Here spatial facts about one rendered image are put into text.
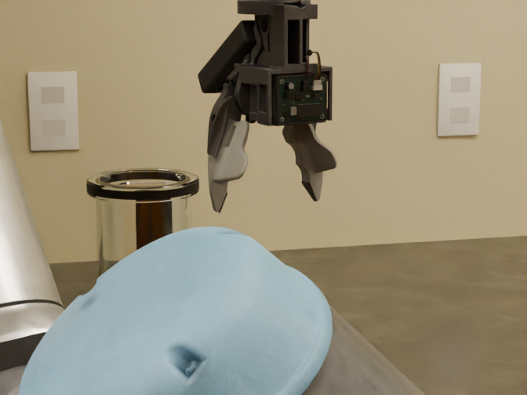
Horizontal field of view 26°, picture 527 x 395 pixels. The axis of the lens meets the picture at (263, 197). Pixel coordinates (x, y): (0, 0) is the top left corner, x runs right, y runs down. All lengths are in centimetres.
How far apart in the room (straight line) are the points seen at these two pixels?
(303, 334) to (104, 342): 8
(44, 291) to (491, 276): 112
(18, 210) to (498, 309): 97
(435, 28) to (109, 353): 141
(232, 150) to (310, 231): 70
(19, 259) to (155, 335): 16
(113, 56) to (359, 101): 39
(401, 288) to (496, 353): 27
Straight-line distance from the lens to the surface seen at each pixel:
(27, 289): 56
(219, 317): 41
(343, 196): 179
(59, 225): 172
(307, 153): 116
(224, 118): 111
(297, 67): 108
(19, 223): 58
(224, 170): 111
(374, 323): 140
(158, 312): 44
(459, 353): 131
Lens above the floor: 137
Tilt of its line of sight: 11 degrees down
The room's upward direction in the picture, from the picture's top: straight up
